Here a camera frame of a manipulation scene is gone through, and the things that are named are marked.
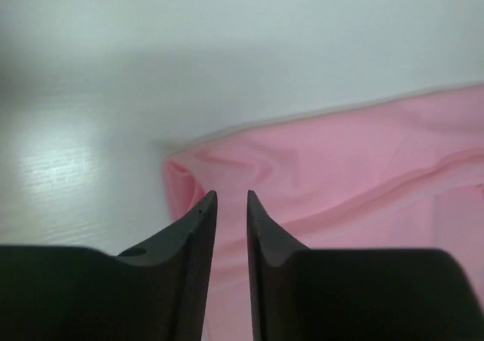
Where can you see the pink t shirt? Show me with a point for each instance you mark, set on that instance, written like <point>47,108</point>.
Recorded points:
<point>408,173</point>

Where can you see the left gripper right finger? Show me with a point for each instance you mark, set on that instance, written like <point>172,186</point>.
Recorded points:
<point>300,293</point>

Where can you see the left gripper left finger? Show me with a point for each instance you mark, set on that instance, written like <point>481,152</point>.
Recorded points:
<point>154,290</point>

